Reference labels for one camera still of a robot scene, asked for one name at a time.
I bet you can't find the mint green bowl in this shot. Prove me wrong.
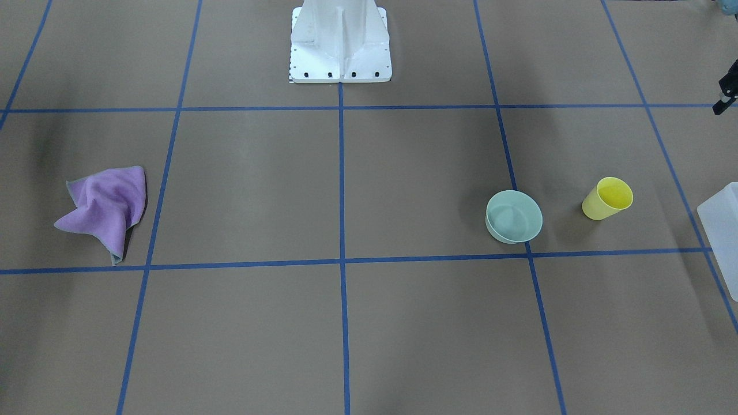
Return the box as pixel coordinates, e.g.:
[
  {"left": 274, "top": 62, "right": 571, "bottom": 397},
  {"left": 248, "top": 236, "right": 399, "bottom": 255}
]
[{"left": 485, "top": 190, "right": 543, "bottom": 244}]

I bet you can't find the translucent white plastic box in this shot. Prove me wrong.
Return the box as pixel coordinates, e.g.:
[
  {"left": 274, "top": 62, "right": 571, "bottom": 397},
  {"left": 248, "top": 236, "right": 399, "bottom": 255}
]
[{"left": 698, "top": 182, "right": 737, "bottom": 301}]

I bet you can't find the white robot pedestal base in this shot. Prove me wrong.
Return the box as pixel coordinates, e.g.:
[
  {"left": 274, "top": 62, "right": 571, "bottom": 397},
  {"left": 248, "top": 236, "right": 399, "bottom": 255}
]
[{"left": 288, "top": 1, "right": 393, "bottom": 84}]

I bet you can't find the yellow plastic cup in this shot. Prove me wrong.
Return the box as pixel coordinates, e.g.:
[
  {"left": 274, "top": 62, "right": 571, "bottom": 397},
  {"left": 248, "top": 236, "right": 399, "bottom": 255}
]
[{"left": 581, "top": 177, "right": 634, "bottom": 221}]

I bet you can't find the purple cloth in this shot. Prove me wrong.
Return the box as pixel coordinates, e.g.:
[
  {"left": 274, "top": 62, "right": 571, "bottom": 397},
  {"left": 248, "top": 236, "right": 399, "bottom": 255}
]
[{"left": 54, "top": 165, "right": 147, "bottom": 266}]

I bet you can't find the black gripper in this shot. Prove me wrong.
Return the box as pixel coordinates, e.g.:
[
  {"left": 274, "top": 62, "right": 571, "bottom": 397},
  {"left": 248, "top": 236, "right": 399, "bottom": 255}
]
[{"left": 713, "top": 60, "right": 738, "bottom": 115}]

